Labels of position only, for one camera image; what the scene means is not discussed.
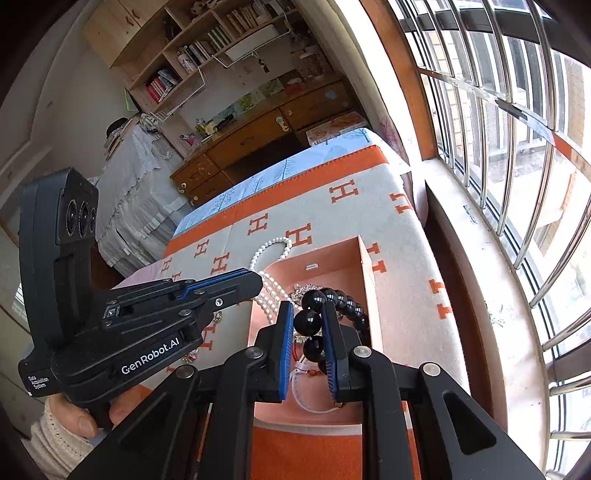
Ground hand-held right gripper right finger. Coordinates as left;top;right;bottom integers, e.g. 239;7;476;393
321;302;546;480

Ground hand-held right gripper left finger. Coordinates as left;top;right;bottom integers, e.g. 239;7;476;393
67;301;295;480

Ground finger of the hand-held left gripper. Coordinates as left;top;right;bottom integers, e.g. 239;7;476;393
110;268;254;307
102;273;265;329

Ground white pearl necklace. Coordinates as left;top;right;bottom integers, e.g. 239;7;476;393
248;236;296;329

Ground black bead bracelet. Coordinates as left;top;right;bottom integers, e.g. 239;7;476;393
291;287;370;376

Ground pink jewelry box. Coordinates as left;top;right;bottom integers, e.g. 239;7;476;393
246;235;385;426

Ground person's left forearm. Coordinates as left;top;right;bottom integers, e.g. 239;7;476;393
27;400;97;480

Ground gold jewelry piece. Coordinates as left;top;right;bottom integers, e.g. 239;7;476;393
184;311;223;366

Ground silver crystal jewelry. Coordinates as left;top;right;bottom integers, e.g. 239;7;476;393
287;282;320;306

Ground person's left hand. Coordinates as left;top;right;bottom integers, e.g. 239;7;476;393
48;385;156;438

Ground clear white bangle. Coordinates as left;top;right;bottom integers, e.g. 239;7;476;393
290;361;345;412

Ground white lace covered furniture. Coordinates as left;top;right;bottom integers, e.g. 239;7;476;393
95;124;197;278

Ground orange and grey printed blanket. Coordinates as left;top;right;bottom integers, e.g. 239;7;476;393
95;144;472;480

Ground light blue bedsheet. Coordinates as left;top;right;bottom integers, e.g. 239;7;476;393
175;128;385;237

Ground wooden desk with drawers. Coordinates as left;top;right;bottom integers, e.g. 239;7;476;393
170;76;355;206

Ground stone window sill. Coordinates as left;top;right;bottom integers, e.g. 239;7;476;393
422;157;555;467

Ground black bag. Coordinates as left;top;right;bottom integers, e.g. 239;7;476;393
105;117;136;140

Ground orange cardboard box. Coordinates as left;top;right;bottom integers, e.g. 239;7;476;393
306;112;371;147

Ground row of red books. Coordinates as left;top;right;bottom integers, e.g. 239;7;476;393
145;76;172;103

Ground pink curtain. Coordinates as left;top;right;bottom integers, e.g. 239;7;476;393
376;114;409;168

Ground wooden bookshelf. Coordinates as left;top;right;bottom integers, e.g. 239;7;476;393
84;0;333;121

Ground row of white books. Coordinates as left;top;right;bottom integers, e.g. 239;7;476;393
178;0;297;65

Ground metal window guard bars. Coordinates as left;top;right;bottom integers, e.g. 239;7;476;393
387;0;591;480

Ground white wire rack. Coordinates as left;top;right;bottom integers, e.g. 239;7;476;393
150;65;232;124

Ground wooden wall cupboard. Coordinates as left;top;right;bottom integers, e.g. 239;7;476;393
82;0;163;69

